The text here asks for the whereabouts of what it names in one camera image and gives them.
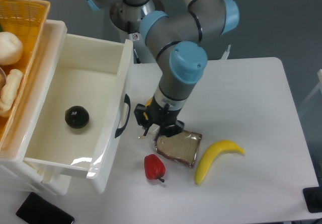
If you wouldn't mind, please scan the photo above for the long white bread roll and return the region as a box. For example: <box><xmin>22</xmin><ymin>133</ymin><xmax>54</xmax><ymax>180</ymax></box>
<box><xmin>1</xmin><ymin>69</ymin><xmax>23</xmax><ymax>117</ymax></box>

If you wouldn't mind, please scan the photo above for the round white bun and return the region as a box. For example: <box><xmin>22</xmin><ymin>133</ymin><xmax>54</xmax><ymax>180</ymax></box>
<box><xmin>1</xmin><ymin>32</ymin><xmax>23</xmax><ymax>65</ymax></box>

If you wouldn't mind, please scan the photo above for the black device at edge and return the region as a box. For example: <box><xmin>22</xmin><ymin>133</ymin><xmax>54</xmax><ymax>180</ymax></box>
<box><xmin>302</xmin><ymin>187</ymin><xmax>321</xmax><ymax>213</ymax></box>

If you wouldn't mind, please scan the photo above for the red bell pepper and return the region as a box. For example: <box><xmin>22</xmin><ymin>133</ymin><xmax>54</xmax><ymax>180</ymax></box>
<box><xmin>144</xmin><ymin>154</ymin><xmax>166</xmax><ymax>183</ymax></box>

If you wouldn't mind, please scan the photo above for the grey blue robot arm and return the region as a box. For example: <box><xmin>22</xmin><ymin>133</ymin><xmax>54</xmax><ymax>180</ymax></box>
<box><xmin>86</xmin><ymin>0</ymin><xmax>239</xmax><ymax>137</ymax></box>

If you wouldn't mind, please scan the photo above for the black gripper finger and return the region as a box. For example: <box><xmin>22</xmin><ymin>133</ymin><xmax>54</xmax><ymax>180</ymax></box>
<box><xmin>134</xmin><ymin>104</ymin><xmax>151</xmax><ymax>131</ymax></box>
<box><xmin>165</xmin><ymin>120</ymin><xmax>185</xmax><ymax>137</ymax></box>

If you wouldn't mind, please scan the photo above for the white drawer cabinet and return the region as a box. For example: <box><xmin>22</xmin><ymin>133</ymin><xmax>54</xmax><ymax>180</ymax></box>
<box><xmin>1</xmin><ymin>20</ymin><xmax>71</xmax><ymax>195</ymax></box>

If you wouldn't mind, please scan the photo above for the dark green round fruit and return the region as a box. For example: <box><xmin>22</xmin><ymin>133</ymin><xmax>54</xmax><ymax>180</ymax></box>
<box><xmin>64</xmin><ymin>106</ymin><xmax>90</xmax><ymax>129</ymax></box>

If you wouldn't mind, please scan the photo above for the bread slice in plastic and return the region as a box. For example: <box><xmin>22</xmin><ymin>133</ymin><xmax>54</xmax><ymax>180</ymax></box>
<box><xmin>139</xmin><ymin>128</ymin><xmax>203</xmax><ymax>169</ymax></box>

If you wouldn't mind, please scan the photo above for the black smartphone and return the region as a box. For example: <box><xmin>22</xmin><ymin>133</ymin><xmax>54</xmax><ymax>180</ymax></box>
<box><xmin>16</xmin><ymin>192</ymin><xmax>74</xmax><ymax>224</ymax></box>

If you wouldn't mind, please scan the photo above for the white drawer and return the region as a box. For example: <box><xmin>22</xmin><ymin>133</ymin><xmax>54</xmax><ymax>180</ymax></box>
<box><xmin>24</xmin><ymin>34</ymin><xmax>133</xmax><ymax>195</ymax></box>

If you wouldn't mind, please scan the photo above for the yellow banana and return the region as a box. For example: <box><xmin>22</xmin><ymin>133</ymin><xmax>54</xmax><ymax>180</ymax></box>
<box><xmin>194</xmin><ymin>139</ymin><xmax>245</xmax><ymax>186</ymax></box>

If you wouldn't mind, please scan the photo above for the orange woven basket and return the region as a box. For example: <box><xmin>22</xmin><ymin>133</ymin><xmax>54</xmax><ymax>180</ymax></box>
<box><xmin>1</xmin><ymin>0</ymin><xmax>50</xmax><ymax>149</ymax></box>

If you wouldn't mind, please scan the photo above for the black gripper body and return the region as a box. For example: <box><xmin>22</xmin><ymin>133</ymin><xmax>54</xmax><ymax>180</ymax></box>
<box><xmin>145</xmin><ymin>97</ymin><xmax>181</xmax><ymax>133</ymax></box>

